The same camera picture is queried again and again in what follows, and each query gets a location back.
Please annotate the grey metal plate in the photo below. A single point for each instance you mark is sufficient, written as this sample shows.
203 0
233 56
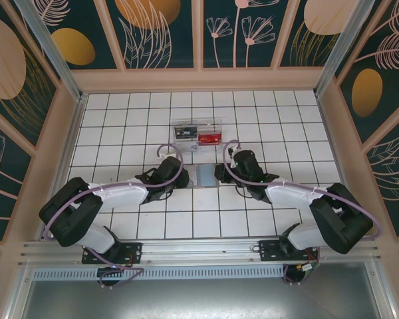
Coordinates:
207 176

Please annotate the red VIP card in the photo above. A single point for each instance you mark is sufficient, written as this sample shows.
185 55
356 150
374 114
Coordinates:
209 139

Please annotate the grey metal sheet panel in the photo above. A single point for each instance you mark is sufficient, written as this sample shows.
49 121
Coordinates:
199 299

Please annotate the aluminium side rail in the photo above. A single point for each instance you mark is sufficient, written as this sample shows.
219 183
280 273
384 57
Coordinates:
327 133
74 133

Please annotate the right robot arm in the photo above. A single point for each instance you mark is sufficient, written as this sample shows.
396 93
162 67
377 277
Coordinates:
292 196

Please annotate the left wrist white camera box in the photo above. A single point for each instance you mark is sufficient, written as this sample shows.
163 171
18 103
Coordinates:
166 155

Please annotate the clear acrylic card stand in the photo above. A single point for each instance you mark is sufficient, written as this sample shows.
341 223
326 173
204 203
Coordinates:
186 148

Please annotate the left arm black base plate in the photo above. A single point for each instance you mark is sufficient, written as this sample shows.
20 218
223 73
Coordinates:
133 249

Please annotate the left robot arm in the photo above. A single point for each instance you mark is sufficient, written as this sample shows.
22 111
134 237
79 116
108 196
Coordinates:
123 196

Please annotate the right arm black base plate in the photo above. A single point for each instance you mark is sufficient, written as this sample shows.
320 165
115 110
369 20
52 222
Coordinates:
269 251

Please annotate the black VIP card white print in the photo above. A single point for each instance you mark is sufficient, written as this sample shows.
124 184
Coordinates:
179 133

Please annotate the long aluminium mounting rail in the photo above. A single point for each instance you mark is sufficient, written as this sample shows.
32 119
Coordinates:
199 247

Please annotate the aluminium corner post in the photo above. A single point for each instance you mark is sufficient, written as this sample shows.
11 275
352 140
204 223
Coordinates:
334 56
54 50

